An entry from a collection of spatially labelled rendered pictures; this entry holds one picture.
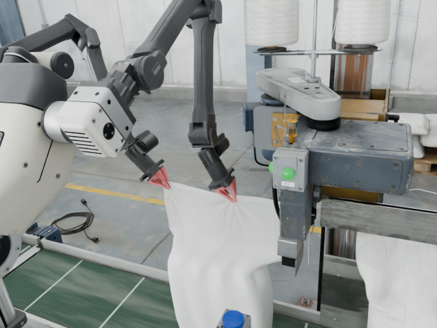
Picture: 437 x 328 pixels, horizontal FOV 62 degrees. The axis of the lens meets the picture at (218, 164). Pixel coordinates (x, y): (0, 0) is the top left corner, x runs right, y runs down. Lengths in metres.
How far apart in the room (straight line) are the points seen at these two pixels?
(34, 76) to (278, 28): 0.65
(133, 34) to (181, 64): 1.11
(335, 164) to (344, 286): 0.78
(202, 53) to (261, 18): 0.20
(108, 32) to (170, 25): 6.83
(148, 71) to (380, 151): 0.55
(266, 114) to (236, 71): 5.25
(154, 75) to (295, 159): 0.38
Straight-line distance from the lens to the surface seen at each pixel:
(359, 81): 1.33
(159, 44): 0.96
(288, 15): 1.13
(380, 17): 1.10
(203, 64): 1.13
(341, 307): 1.66
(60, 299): 2.06
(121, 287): 2.00
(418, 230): 1.14
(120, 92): 0.82
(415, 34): 6.01
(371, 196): 1.25
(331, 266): 1.53
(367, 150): 0.88
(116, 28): 7.69
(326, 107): 0.97
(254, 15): 1.13
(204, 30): 1.16
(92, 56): 1.43
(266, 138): 1.33
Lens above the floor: 1.66
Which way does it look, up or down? 24 degrees down
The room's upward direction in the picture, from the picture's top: 4 degrees counter-clockwise
